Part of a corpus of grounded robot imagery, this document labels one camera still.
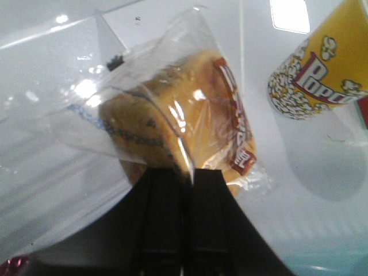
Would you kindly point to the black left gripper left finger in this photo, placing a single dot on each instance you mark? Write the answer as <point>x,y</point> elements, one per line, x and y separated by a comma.
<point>161,242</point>

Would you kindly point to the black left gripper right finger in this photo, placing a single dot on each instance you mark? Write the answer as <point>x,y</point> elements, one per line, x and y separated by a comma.
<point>206,249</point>

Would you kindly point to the bread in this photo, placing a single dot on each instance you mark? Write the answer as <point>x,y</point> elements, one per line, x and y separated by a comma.
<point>76,135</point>

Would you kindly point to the light blue plastic basket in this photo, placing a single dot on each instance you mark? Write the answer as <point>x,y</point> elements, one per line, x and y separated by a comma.
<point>340,262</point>

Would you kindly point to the maroon snack packet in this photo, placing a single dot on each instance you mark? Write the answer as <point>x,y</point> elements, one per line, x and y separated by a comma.
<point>13,266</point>

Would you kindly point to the yellow popcorn paper cup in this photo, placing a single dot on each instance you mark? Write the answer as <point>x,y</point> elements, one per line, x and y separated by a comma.
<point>328,69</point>

